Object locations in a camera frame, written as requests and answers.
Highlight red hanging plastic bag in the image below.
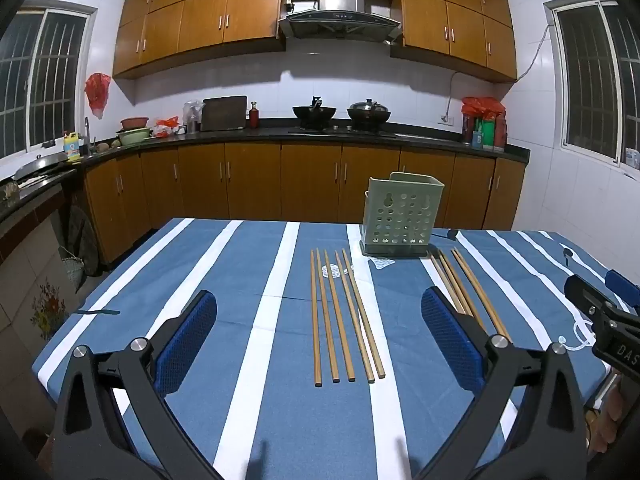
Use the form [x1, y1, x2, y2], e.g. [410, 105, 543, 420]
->
[84, 73, 112, 120]

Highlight green basin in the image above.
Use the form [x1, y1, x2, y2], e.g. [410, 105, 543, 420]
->
[117, 128, 152, 146]

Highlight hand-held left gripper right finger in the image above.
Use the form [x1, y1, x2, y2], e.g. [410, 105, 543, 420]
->
[420, 286, 588, 480]

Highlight black open wok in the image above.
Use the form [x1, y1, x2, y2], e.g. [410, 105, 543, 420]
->
[292, 96, 337, 128]

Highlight barred window with white frame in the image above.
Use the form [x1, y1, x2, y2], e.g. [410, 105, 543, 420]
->
[545, 2, 640, 181]

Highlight blue white striped tablecloth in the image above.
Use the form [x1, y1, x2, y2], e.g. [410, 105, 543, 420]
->
[31, 217, 631, 480]

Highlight metal pan lid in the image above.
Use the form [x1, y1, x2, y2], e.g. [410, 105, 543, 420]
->
[14, 154, 68, 181]

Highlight black kitchen countertop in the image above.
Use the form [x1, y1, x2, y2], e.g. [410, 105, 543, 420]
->
[0, 117, 531, 221]

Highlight green woven basket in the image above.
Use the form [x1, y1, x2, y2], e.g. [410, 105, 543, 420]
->
[60, 247, 86, 293]

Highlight green box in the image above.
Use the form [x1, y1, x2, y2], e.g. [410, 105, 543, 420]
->
[472, 119, 496, 150]

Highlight steel range hood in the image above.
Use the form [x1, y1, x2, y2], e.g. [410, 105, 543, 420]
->
[278, 0, 403, 43]

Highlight gas stove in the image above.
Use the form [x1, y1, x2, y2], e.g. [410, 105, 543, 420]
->
[287, 125, 398, 138]

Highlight clear plastic bag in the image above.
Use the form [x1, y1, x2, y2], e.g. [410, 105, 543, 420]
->
[182, 100, 206, 133]

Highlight person's right hand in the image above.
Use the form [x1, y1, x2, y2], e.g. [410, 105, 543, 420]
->
[585, 376, 627, 468]

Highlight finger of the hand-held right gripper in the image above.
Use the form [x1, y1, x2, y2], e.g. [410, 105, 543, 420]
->
[604, 269, 640, 317]
[564, 275, 619, 317]

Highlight chopsticks in holder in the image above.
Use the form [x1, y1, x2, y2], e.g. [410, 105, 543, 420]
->
[112, 0, 518, 83]

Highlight green perforated utensil holder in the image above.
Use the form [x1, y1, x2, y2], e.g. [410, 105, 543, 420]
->
[359, 172, 446, 259]

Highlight black wok with lid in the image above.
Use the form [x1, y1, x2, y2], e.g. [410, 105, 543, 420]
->
[346, 99, 392, 128]

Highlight dark cutting board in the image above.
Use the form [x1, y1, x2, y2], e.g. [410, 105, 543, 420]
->
[200, 95, 249, 132]

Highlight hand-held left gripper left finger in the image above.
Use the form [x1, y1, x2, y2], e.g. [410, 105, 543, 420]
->
[50, 290, 221, 480]

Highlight wooden lower kitchen cabinets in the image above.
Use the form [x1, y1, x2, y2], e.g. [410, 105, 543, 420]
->
[82, 141, 527, 266]

